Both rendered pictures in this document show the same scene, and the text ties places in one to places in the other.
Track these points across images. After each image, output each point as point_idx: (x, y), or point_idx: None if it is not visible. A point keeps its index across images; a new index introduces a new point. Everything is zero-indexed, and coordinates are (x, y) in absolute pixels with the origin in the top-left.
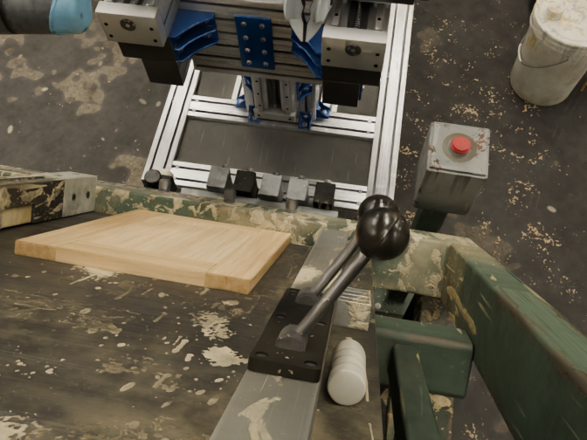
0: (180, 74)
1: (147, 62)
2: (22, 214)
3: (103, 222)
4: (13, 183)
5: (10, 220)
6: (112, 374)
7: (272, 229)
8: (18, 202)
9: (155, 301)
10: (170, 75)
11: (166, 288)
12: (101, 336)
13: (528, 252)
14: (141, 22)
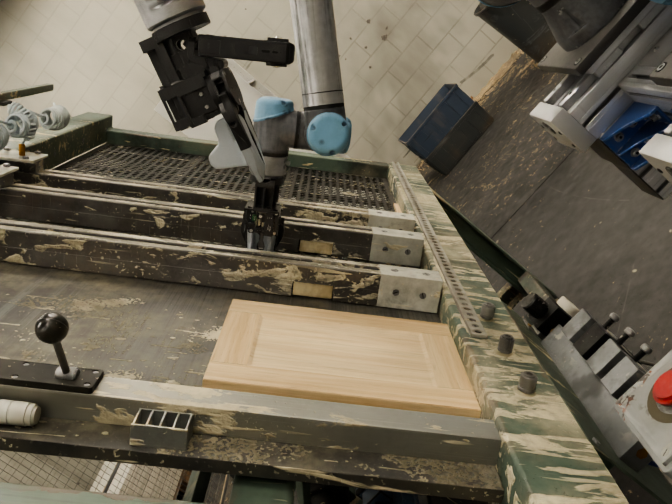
0: (649, 185)
1: (618, 167)
2: (318, 290)
3: (346, 315)
4: (306, 264)
5: (303, 291)
6: (20, 353)
7: (476, 395)
8: (312, 280)
9: (154, 356)
10: (643, 185)
11: (191, 358)
12: (75, 346)
13: None
14: (550, 125)
